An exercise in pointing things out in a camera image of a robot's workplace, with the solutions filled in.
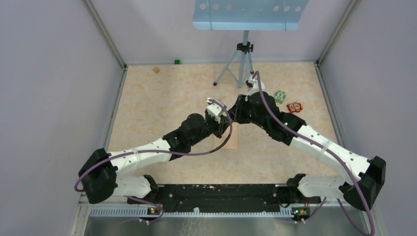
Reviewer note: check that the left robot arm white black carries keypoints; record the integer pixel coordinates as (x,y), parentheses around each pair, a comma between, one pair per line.
(104,173)

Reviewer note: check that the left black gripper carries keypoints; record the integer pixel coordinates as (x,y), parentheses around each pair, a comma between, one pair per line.
(221,128)

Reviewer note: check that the white cable duct strip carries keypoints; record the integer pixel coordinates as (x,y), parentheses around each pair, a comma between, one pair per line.
(144,212)

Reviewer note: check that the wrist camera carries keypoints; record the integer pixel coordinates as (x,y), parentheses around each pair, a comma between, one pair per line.
(253,86)
(215,109)

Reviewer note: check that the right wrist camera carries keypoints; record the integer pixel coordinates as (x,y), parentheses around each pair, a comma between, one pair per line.
(253,86)

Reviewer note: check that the peach envelope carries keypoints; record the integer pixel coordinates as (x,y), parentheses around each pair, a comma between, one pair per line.
(232,143)

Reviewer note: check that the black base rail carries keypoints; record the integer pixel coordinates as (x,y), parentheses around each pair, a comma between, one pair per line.
(227,198)

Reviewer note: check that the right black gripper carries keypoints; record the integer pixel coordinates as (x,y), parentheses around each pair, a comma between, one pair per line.
(237,112)

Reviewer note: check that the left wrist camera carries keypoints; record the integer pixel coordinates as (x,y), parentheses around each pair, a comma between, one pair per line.
(215,109)

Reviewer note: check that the red toy block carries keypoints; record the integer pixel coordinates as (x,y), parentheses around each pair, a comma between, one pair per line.
(294,107)

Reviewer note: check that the green toy block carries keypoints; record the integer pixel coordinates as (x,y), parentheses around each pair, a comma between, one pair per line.
(279,96)

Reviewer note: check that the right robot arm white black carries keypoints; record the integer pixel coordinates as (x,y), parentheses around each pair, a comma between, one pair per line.
(360,179)

